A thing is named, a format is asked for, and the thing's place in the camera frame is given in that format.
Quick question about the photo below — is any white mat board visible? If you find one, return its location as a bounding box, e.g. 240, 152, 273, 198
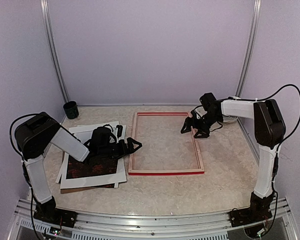
55, 123, 127, 191

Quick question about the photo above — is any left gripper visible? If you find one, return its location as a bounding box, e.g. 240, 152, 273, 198
99, 137, 142, 160

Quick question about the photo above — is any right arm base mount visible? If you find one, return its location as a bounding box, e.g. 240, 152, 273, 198
228, 207, 273, 228

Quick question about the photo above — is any brown cardboard backing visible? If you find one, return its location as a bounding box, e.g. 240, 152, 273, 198
60, 152, 120, 195

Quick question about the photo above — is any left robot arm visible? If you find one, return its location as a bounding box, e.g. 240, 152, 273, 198
9, 112, 143, 223

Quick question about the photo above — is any right aluminium post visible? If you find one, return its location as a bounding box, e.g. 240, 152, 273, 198
235, 0, 262, 97

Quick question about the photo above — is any black cup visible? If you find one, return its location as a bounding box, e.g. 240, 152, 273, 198
63, 100, 79, 120

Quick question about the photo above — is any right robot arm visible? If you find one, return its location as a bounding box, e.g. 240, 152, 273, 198
180, 92, 286, 222

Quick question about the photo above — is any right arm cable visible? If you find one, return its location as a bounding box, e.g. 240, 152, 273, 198
254, 84, 300, 176

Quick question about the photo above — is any red wooden picture frame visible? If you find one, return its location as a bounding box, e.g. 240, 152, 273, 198
128, 111, 205, 176

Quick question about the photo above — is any autumn forest photo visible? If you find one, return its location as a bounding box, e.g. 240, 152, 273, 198
66, 156, 118, 179

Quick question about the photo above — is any front aluminium rail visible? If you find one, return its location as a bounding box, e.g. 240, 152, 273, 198
4, 197, 300, 240

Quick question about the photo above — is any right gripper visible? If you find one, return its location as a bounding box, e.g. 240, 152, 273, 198
180, 111, 222, 138

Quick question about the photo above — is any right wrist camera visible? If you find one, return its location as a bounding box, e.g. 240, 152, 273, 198
190, 109, 203, 123

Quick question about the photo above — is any white patterned plate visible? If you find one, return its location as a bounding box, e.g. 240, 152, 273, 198
223, 96, 241, 124

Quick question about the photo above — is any left aluminium post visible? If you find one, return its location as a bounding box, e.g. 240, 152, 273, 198
40, 0, 70, 103

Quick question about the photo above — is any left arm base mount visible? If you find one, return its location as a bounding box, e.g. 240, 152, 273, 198
33, 208, 78, 228

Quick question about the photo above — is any aluminium post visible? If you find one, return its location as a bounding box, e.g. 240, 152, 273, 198
235, 0, 262, 97
40, 0, 70, 103

